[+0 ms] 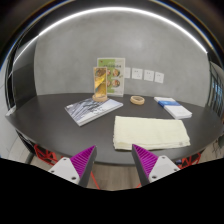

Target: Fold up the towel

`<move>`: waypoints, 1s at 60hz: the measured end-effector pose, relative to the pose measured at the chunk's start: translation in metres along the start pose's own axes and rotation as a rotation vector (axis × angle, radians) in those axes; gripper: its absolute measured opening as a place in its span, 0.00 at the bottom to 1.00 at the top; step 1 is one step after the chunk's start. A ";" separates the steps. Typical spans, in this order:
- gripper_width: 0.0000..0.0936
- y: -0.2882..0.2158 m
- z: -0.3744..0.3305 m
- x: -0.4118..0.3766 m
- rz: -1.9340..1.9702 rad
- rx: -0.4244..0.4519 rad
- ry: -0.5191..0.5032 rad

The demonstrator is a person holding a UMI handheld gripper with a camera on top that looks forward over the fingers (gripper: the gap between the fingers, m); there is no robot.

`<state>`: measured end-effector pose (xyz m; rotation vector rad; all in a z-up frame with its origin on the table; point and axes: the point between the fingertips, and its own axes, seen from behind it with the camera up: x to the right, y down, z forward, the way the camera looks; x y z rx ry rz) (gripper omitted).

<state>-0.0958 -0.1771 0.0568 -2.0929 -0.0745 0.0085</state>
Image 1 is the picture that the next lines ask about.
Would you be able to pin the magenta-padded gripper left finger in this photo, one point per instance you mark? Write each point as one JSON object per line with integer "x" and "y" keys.
{"x": 65, "y": 168}

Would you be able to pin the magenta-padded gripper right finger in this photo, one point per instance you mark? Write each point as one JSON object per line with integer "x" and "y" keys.
{"x": 163, "y": 166}

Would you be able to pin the cream towel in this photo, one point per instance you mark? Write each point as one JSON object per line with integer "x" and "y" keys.
{"x": 150, "y": 133}

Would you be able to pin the plain white book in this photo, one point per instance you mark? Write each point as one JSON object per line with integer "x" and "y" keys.
{"x": 180, "y": 112}

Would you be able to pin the white booklet with blue stripe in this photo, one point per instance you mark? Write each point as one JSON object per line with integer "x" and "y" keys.
{"x": 168, "y": 103}

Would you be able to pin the grey-blue magazine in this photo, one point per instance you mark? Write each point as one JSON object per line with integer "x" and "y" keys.
{"x": 91, "y": 110}

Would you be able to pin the beige tape roll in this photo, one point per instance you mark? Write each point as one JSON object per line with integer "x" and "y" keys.
{"x": 132, "y": 100}

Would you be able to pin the yellow card in wooden base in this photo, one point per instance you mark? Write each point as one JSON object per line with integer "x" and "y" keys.
{"x": 100, "y": 81}

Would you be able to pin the green leaflet sign stand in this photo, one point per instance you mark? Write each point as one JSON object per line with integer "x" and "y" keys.
{"x": 115, "y": 63}

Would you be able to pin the white LED light strip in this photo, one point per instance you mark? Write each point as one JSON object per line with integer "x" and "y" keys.
{"x": 116, "y": 9}

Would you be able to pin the white wall socket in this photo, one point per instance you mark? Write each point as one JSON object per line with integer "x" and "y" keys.
{"x": 149, "y": 75}
{"x": 159, "y": 77}
{"x": 137, "y": 73}
{"x": 127, "y": 72}

